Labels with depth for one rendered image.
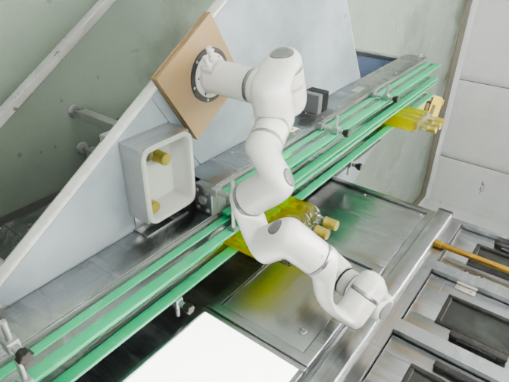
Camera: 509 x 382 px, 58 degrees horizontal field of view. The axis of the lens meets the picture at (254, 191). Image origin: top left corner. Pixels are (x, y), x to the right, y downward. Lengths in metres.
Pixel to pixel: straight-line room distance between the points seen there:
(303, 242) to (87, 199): 0.55
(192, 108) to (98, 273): 0.51
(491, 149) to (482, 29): 1.68
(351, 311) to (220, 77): 0.68
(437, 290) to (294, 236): 0.72
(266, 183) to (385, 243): 0.82
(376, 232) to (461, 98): 5.67
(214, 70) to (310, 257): 0.58
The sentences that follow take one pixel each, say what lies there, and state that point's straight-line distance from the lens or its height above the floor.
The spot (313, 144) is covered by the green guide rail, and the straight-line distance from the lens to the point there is 1.63.
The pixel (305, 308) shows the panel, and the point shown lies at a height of 1.21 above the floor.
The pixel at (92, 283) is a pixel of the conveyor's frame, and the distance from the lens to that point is 1.20.
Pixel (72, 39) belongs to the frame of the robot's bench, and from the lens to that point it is 1.75.
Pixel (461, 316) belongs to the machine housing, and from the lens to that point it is 1.52.
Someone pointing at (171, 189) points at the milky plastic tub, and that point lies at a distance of 1.36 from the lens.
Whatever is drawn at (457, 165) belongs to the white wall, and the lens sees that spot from 7.64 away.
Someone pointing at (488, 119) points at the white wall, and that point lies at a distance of 7.30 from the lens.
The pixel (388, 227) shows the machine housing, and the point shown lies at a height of 1.22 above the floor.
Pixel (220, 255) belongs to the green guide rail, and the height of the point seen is 0.94.
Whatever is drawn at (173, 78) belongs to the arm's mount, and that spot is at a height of 0.77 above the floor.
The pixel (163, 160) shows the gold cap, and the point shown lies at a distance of 1.24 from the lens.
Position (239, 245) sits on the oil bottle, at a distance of 1.35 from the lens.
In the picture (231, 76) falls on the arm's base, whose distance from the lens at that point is 1.25.
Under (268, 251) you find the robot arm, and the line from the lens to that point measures 0.99.
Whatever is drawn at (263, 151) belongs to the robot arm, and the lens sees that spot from 0.96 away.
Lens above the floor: 1.65
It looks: 31 degrees down
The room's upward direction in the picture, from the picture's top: 112 degrees clockwise
